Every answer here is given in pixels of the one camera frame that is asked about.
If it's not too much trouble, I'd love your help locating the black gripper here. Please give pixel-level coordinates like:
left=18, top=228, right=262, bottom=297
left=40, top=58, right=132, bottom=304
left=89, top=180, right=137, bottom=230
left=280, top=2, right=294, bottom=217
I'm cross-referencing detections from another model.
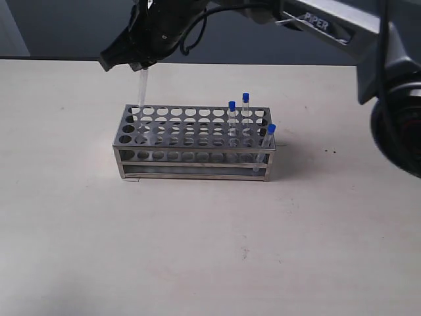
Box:
left=99, top=0, right=209, bottom=72

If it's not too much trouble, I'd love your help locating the blue capped tube second row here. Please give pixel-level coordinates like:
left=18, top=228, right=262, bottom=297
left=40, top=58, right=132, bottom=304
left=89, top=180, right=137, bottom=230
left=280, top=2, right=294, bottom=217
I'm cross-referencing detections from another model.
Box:
left=228, top=101, right=237, bottom=147

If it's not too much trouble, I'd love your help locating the blue capped tube back row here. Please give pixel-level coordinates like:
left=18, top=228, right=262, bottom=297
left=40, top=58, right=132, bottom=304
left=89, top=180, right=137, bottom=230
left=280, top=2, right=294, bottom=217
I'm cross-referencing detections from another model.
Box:
left=241, top=92, right=250, bottom=126

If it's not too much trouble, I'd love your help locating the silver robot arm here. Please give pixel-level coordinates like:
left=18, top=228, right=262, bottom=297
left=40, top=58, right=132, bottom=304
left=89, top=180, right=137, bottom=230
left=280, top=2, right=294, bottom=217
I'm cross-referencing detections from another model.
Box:
left=99, top=1, right=420, bottom=176

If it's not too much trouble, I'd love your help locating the stainless steel test tube rack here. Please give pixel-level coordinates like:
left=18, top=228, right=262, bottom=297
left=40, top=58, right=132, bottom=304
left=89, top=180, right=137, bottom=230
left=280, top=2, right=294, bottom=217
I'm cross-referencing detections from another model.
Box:
left=112, top=105, right=276, bottom=181

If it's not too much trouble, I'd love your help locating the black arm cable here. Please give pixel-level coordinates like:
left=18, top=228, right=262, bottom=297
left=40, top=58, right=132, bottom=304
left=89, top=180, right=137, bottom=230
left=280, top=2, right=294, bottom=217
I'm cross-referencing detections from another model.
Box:
left=179, top=0, right=284, bottom=56

